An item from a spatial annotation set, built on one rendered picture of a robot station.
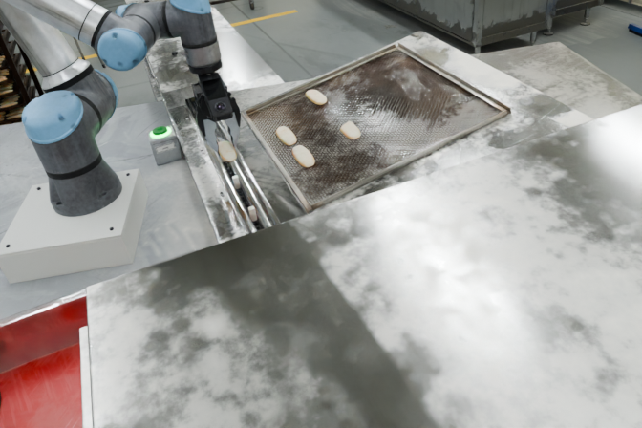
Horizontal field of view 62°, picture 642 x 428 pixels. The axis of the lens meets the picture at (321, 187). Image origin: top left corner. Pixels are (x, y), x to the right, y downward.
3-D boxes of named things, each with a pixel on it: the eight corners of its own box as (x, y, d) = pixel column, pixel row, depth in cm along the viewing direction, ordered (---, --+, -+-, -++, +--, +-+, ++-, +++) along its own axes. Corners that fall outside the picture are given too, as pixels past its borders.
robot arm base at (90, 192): (47, 223, 113) (28, 184, 107) (58, 185, 125) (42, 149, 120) (119, 206, 115) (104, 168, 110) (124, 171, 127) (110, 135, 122)
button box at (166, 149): (156, 163, 151) (144, 129, 145) (183, 156, 153) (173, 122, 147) (160, 178, 145) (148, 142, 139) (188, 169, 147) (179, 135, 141)
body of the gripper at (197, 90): (226, 99, 127) (216, 51, 120) (236, 113, 120) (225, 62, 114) (195, 107, 125) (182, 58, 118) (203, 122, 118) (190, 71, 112)
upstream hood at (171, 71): (129, 14, 261) (123, -4, 256) (165, 7, 265) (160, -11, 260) (168, 115, 163) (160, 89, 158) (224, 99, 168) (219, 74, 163)
